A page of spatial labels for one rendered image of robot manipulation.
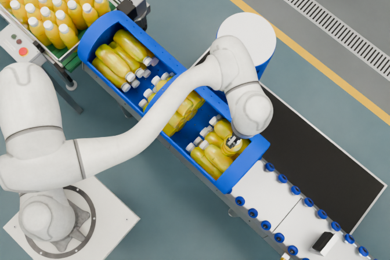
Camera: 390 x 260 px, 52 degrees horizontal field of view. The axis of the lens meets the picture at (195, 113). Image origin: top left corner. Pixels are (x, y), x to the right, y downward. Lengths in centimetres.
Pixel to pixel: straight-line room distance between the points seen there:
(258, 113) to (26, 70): 58
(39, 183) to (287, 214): 120
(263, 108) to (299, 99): 196
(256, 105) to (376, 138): 214
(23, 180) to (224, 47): 61
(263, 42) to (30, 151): 126
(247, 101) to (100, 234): 93
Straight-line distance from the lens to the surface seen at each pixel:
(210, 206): 275
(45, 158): 96
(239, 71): 110
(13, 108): 100
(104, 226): 172
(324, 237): 178
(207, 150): 163
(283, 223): 187
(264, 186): 185
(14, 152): 98
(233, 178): 156
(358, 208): 282
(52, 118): 100
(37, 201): 151
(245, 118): 103
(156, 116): 102
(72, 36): 196
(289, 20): 321
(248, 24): 195
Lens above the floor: 274
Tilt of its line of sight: 75 degrees down
